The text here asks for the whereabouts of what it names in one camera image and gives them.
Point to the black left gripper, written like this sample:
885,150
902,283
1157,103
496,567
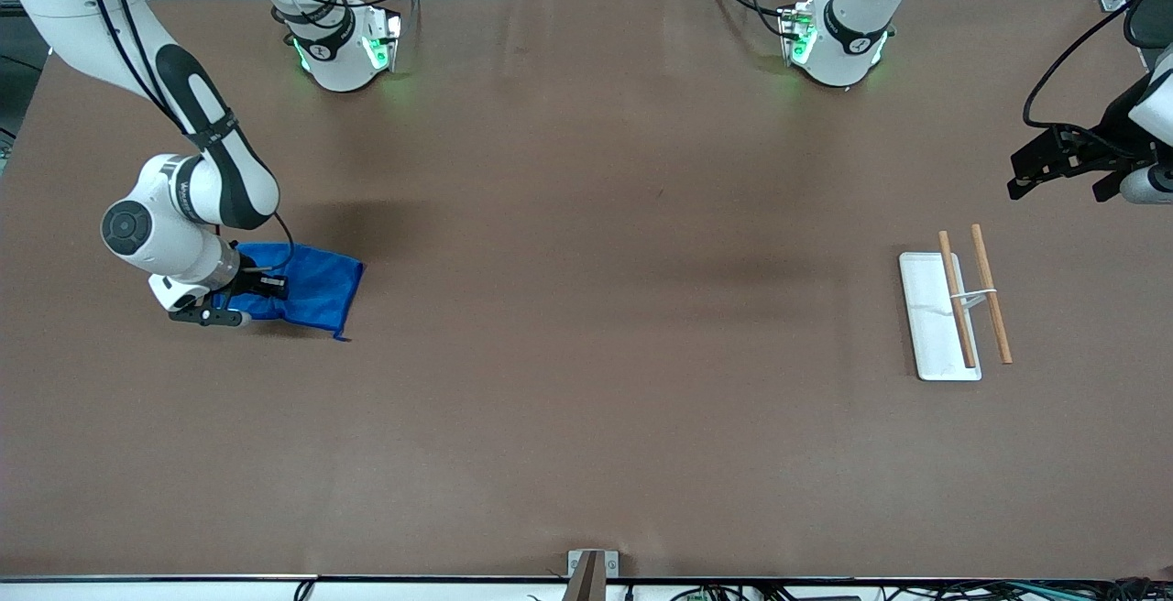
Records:
1111,132

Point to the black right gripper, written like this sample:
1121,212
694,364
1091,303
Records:
249,281

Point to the blue towel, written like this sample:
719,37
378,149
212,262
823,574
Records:
321,294

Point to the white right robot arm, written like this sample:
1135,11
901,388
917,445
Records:
220,161

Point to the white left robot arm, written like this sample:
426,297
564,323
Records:
848,42

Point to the wooden rack rod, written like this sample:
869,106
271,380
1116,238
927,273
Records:
992,299
957,303

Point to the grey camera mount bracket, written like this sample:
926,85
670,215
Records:
591,573

